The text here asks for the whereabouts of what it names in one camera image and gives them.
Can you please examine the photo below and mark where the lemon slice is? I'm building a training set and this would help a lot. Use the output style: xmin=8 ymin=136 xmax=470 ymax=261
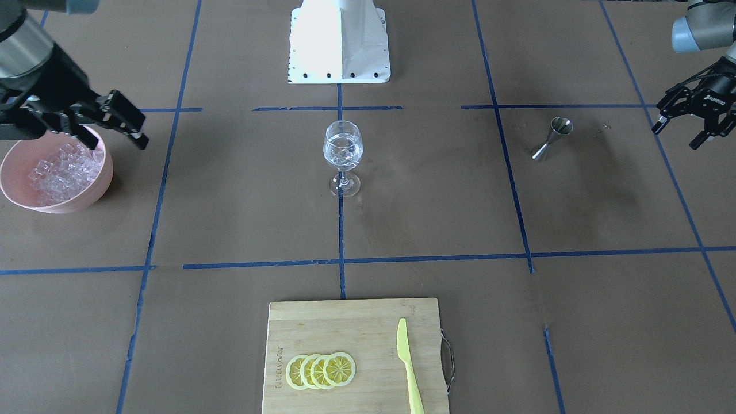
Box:
xmin=286 ymin=354 xmax=308 ymax=390
xmin=323 ymin=352 xmax=357 ymax=387
xmin=310 ymin=355 xmax=334 ymax=390
xmin=300 ymin=354 xmax=321 ymax=390

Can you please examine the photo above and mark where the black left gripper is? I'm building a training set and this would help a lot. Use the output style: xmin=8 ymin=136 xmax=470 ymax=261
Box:
xmin=651 ymin=56 xmax=735 ymax=150

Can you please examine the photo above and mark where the white pedestal column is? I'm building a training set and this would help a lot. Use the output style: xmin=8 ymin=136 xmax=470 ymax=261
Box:
xmin=287 ymin=1 xmax=392 ymax=85

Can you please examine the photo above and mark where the pink bowl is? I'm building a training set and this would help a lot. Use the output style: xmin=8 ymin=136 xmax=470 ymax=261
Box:
xmin=2 ymin=128 xmax=113 ymax=214

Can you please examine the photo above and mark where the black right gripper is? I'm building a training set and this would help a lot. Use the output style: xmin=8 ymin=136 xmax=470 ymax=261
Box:
xmin=2 ymin=44 xmax=149 ymax=150

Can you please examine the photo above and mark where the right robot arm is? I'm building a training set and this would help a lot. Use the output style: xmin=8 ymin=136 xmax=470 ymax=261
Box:
xmin=1 ymin=1 xmax=149 ymax=150

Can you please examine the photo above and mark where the clear ice cubes pile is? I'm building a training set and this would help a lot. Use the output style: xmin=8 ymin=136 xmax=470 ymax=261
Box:
xmin=27 ymin=144 xmax=106 ymax=206

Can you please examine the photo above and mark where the clear wine glass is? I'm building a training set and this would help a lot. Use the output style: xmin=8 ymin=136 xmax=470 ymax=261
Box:
xmin=323 ymin=120 xmax=365 ymax=198

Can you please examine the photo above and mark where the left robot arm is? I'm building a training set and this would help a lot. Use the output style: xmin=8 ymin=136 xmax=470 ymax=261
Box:
xmin=651 ymin=1 xmax=735 ymax=150

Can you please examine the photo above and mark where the bamboo cutting board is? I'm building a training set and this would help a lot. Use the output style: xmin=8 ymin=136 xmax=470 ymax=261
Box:
xmin=261 ymin=298 xmax=450 ymax=413

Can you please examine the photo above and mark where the yellow plastic knife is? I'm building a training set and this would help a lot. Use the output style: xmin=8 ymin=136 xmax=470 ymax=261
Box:
xmin=395 ymin=318 xmax=425 ymax=413

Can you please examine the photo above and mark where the steel double jigger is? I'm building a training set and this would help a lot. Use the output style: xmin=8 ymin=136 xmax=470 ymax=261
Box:
xmin=531 ymin=116 xmax=574 ymax=162

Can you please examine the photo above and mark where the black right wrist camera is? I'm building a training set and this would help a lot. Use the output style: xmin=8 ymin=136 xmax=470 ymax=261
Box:
xmin=1 ymin=93 xmax=48 ymax=140

